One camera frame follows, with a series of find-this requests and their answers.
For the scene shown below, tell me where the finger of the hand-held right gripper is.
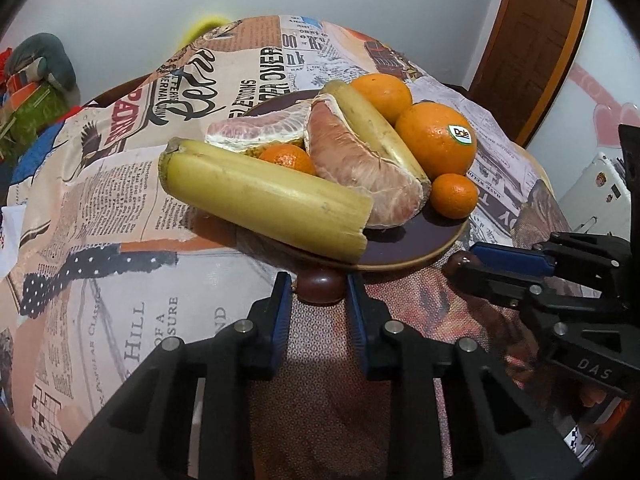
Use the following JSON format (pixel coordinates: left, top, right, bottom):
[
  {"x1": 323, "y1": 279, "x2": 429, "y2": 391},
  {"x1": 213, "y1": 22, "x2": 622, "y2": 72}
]
[
  {"x1": 442, "y1": 259, "x2": 552, "y2": 314},
  {"x1": 469, "y1": 231, "x2": 632, "y2": 293}
]

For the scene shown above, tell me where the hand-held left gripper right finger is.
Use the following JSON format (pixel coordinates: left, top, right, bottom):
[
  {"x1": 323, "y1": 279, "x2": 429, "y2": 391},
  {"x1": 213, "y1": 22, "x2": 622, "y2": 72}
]
[{"x1": 346, "y1": 272, "x2": 586, "y2": 480}]

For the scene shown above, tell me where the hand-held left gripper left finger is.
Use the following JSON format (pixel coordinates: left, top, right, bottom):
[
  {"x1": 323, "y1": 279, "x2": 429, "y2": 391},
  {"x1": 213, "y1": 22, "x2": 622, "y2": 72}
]
[{"x1": 57, "y1": 271, "x2": 293, "y2": 480}]

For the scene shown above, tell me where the red jujube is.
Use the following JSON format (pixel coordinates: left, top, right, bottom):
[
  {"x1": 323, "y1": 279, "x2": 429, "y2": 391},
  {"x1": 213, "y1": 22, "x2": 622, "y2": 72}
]
[
  {"x1": 446, "y1": 251, "x2": 482, "y2": 276},
  {"x1": 296, "y1": 269, "x2": 346, "y2": 305}
]

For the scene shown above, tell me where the purple plate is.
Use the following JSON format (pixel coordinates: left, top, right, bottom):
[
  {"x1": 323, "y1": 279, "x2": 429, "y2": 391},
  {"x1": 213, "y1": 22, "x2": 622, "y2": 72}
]
[{"x1": 239, "y1": 89, "x2": 471, "y2": 271}]

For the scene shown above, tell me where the small mandarin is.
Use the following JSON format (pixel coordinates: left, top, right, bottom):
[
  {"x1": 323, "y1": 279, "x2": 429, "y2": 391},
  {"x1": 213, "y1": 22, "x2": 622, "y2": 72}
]
[
  {"x1": 431, "y1": 173, "x2": 479, "y2": 220},
  {"x1": 258, "y1": 143, "x2": 317, "y2": 177}
]

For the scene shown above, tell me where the yellow banana piece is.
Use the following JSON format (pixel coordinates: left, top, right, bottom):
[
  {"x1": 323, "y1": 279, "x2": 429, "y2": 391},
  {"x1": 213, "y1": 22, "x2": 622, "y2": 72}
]
[
  {"x1": 158, "y1": 137, "x2": 374, "y2": 264},
  {"x1": 320, "y1": 80, "x2": 432, "y2": 196}
]

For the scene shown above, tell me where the pink pomelo segment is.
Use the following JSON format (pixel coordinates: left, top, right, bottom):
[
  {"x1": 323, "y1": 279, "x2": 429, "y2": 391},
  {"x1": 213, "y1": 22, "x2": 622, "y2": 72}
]
[{"x1": 305, "y1": 94, "x2": 432, "y2": 229}]

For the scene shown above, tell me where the orange with sticker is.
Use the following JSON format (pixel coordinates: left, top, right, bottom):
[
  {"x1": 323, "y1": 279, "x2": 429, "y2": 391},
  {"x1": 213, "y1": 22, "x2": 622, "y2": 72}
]
[{"x1": 395, "y1": 102, "x2": 477, "y2": 181}]

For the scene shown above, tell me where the pale pomelo segment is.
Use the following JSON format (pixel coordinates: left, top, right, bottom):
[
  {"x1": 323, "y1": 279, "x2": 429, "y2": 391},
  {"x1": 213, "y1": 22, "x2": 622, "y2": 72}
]
[{"x1": 205, "y1": 101, "x2": 311, "y2": 153}]

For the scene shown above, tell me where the plain orange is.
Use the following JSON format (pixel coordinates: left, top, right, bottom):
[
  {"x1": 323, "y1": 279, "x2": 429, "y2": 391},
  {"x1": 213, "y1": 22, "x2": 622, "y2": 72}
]
[{"x1": 348, "y1": 74, "x2": 413, "y2": 126}]

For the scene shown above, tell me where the white plastic appliance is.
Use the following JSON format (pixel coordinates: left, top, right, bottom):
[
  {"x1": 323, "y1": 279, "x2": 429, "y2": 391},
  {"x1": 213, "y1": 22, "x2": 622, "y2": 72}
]
[{"x1": 557, "y1": 152, "x2": 632, "y2": 233}]

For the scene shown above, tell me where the newspaper print tablecloth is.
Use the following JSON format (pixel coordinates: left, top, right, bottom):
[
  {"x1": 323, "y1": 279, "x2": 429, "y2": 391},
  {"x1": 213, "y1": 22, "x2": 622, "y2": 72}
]
[{"x1": 0, "y1": 14, "x2": 576, "y2": 480}]

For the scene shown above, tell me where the white heart wardrobe door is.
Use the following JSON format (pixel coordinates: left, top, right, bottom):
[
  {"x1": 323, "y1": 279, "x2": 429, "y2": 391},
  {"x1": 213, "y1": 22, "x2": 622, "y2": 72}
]
[{"x1": 525, "y1": 0, "x2": 640, "y2": 201}]

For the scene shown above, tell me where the brown wooden door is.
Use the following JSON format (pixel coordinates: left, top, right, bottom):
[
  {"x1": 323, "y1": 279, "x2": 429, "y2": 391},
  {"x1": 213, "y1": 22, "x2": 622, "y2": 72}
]
[{"x1": 467, "y1": 0, "x2": 596, "y2": 148}]

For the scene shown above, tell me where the white cloth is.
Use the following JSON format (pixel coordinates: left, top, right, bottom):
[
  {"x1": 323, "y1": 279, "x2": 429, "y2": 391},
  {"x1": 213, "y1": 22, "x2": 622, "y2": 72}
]
[{"x1": 0, "y1": 205, "x2": 26, "y2": 281}]

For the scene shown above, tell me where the patchwork blanket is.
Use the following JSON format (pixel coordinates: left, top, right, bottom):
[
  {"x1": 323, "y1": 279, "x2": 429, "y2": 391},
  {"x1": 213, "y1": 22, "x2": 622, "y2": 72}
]
[{"x1": 0, "y1": 145, "x2": 56, "y2": 211}]

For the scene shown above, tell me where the yellow foam tube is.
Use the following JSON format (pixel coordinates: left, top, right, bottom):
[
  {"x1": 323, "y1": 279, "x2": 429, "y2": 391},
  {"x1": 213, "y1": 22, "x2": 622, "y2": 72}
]
[{"x1": 182, "y1": 14, "x2": 241, "y2": 46}]

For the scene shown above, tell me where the orange box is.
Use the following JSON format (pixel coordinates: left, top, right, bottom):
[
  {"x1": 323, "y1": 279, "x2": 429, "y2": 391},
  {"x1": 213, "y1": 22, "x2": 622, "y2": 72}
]
[{"x1": 5, "y1": 74, "x2": 48, "y2": 111}]

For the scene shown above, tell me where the grey plush toy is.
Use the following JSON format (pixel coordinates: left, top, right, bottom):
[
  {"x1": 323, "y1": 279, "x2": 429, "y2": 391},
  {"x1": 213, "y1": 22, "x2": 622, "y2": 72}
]
[{"x1": 5, "y1": 32, "x2": 81, "y2": 106}]

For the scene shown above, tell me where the red plastic bag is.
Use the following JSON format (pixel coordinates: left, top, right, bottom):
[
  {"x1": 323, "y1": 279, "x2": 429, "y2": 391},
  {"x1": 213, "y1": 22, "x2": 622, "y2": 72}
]
[{"x1": 0, "y1": 49, "x2": 16, "y2": 91}]

